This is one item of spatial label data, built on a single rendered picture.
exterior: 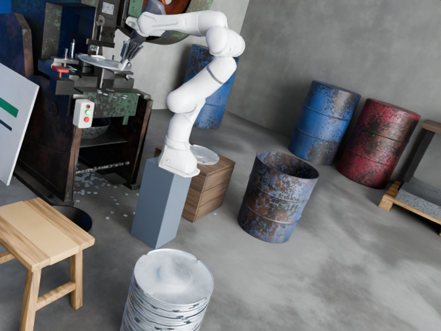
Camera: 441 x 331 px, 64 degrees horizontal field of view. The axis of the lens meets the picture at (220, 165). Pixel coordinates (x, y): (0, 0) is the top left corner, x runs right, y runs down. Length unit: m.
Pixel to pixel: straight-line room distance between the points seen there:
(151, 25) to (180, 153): 0.60
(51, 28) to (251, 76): 3.51
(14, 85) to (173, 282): 1.54
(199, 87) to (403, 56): 3.41
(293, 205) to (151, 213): 0.86
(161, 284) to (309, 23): 4.26
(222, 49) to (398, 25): 3.42
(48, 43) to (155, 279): 1.53
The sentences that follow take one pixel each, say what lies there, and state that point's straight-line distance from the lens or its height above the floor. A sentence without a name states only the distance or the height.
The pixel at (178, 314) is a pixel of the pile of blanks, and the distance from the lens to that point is 1.26.
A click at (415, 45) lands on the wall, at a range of 4.70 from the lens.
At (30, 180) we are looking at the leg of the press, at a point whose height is 0.03.
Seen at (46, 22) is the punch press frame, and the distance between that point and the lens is 2.29.
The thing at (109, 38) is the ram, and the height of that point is 0.92.
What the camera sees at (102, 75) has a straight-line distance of 2.11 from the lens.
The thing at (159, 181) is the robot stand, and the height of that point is 0.38.
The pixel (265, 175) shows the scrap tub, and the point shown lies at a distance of 2.12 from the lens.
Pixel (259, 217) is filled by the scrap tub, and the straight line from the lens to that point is 2.22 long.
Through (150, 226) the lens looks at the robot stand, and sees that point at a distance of 1.88.
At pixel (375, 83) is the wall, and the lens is 4.72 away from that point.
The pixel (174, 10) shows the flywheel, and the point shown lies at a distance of 2.27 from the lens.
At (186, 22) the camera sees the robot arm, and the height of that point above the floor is 1.12.
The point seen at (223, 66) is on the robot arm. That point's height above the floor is 0.99.
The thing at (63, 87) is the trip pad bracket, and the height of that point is 0.67.
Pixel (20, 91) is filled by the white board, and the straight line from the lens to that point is 2.31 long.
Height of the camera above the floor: 1.14
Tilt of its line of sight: 21 degrees down
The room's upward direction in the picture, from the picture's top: 17 degrees clockwise
